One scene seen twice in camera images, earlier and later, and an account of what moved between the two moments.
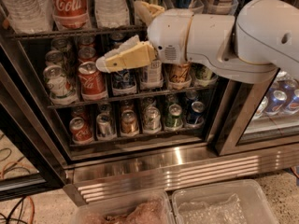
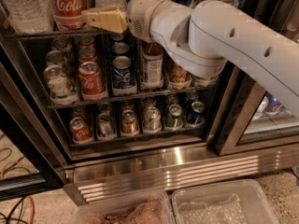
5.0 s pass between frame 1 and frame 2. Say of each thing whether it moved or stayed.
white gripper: moved
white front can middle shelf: stayed
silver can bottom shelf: stayed
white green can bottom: stayed
